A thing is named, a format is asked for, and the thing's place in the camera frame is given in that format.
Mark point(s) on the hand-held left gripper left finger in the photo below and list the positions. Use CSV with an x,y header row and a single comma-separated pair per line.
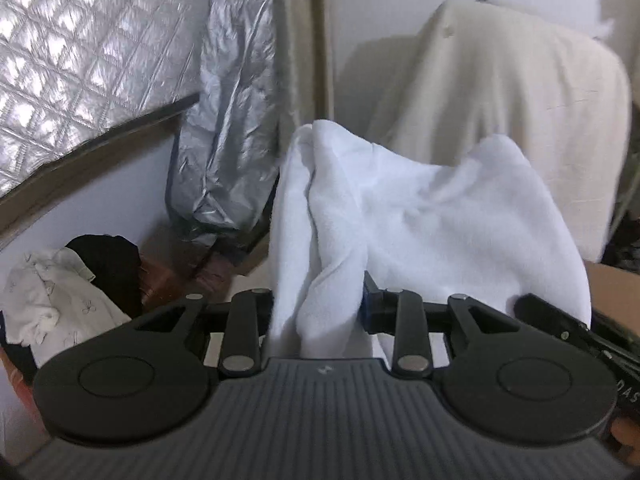
x,y
245,320

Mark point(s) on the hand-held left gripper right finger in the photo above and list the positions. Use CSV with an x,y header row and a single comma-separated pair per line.
x,y
366,305

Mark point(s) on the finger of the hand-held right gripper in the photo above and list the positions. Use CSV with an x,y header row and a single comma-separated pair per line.
x,y
550,315

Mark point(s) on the white garment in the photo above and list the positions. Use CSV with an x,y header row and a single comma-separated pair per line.
x,y
425,220

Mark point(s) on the brown cardboard sheet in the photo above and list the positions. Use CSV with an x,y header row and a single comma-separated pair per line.
x,y
612,285

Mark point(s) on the brown leather item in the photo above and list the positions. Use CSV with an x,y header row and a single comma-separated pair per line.
x,y
175,280

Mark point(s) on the black garment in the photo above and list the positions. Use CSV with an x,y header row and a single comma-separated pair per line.
x,y
112,270

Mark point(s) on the silver crinkled foil curtain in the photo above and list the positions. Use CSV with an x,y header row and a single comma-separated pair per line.
x,y
225,150

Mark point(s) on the white patterned shirt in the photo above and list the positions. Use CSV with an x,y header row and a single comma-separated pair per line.
x,y
55,300

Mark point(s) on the cream draped cloth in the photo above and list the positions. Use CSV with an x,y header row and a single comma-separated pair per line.
x,y
500,80

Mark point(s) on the silver quilted insulation sheet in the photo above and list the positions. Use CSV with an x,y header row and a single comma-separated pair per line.
x,y
75,45

